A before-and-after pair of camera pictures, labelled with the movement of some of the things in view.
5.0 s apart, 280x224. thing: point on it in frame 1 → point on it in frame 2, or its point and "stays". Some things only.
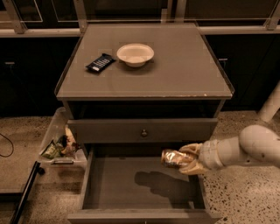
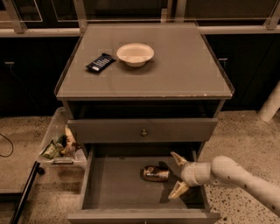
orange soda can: [175, 157] → [155, 173]
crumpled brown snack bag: [71, 145] stays
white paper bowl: [135, 54] stays
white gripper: [209, 154] → [188, 174]
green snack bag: [52, 150] stays
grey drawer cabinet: [142, 89] stays
